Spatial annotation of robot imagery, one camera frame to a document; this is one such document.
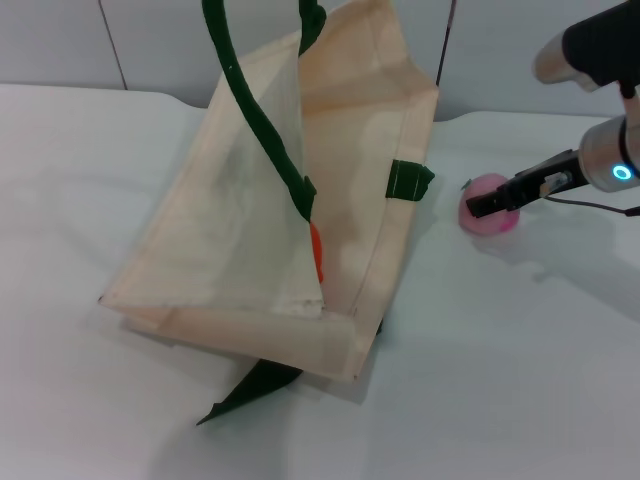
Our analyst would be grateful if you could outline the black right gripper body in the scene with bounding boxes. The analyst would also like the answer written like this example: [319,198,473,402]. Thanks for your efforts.
[509,148,590,209]

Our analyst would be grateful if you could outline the pink toy peach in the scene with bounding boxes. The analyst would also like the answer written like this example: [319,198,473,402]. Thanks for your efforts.
[457,172,521,235]

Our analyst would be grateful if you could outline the orange toy fruit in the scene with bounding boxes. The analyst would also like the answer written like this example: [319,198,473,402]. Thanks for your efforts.
[309,222,326,284]

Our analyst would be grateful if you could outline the cream canvas handbag green handles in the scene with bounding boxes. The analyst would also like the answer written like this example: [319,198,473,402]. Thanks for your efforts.
[98,0,441,426]

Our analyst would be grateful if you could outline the dark vertical wall cable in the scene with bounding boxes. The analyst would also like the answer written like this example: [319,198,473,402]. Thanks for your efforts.
[434,0,459,86]

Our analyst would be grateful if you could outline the thin reddish wall cable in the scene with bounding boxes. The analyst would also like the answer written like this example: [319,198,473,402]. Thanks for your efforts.
[97,0,129,91]

